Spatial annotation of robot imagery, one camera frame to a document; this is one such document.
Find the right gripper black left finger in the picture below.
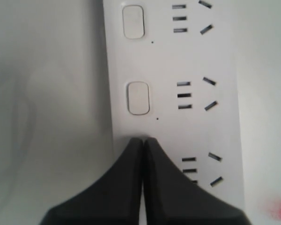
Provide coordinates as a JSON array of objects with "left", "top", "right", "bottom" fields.
[{"left": 44, "top": 138, "right": 143, "bottom": 225}]

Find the white power strip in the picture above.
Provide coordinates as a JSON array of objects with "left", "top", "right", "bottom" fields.
[{"left": 102, "top": 0, "right": 246, "bottom": 211}]

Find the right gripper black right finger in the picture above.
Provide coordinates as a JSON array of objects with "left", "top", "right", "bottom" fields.
[{"left": 143, "top": 138, "right": 250, "bottom": 225}]

